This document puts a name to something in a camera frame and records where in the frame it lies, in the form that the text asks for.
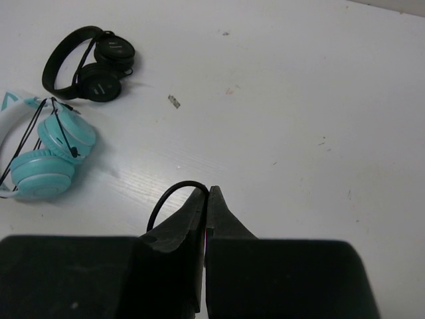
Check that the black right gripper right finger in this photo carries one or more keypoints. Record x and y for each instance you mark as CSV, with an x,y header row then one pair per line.
x,y
249,277

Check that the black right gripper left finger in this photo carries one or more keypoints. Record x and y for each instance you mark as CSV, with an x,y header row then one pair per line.
x,y
156,275

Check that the teal cat ear headphones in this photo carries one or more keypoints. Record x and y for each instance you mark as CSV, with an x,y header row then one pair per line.
x,y
56,140

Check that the black over-ear headphones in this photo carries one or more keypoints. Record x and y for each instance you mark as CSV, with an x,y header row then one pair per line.
x,y
108,59

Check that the small tape scrap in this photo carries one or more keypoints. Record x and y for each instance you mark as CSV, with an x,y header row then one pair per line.
x,y
174,101

